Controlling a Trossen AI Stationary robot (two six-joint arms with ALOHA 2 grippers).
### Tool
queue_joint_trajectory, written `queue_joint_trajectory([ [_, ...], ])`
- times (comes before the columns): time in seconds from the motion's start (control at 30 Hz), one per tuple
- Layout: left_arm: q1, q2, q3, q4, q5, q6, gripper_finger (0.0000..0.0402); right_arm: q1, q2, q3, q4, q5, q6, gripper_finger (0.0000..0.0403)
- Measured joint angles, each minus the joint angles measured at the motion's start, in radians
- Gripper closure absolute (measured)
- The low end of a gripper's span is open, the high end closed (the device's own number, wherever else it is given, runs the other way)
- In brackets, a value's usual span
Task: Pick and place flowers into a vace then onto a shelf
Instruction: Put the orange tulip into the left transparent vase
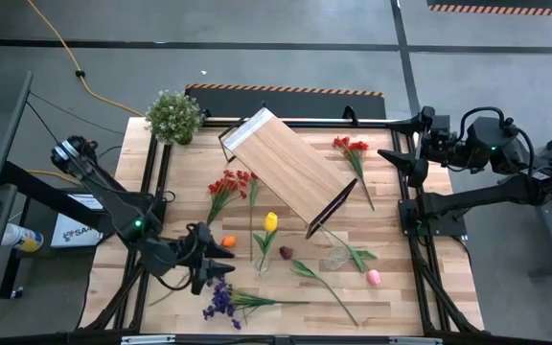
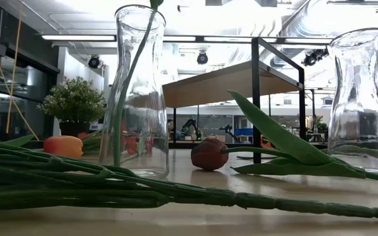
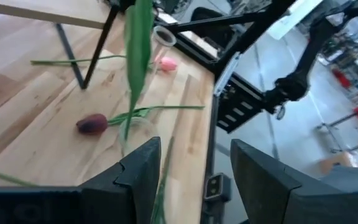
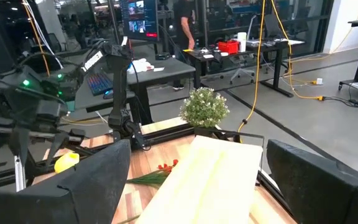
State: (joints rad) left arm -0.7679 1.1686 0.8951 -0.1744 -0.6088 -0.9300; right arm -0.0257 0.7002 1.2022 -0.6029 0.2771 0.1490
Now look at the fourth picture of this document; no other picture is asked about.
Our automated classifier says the computer monitor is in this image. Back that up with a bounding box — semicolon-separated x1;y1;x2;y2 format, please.
119;0;160;42

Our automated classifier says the person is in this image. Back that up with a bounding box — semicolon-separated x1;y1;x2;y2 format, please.
172;0;198;91

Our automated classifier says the thick yellow cable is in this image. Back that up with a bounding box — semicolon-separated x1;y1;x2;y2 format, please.
237;0;326;144

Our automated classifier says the dark grey desk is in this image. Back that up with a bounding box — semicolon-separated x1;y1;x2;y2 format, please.
73;57;197;125

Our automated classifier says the yellow tulip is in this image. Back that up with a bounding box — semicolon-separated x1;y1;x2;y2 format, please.
53;152;80;174

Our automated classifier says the thin white cable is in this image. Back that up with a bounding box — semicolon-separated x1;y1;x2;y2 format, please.
23;0;65;70

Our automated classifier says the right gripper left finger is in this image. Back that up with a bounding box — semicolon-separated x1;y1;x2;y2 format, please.
0;139;132;224

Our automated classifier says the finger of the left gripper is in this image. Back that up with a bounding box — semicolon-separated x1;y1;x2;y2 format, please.
9;129;30;167
45;132;70;166

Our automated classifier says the red box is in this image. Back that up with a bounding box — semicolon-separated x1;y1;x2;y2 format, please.
218;40;240;55

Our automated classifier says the white cloth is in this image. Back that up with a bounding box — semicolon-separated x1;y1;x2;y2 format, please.
127;58;155;75

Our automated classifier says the dark office chair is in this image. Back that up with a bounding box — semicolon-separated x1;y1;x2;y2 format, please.
264;14;288;40

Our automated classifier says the potted white-flowered plant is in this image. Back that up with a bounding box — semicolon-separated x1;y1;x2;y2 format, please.
179;86;231;138

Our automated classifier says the white cup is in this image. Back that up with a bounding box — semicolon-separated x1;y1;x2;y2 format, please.
236;32;247;53

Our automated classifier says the black floor cable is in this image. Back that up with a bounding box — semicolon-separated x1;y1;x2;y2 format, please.
321;95;358;114

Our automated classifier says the red flower bunch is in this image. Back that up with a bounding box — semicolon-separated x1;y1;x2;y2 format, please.
126;159;179;189

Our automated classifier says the thin yellow cable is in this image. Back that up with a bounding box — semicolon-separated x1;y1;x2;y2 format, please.
22;0;52;77

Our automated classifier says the grey office chair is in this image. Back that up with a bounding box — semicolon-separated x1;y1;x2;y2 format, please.
228;54;257;85

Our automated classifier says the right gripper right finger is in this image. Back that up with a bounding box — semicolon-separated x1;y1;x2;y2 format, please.
265;139;358;224

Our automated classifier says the backlit keyboard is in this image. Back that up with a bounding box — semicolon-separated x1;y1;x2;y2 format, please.
86;73;114;96

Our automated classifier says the black desk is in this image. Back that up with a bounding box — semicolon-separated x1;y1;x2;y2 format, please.
183;39;306;98

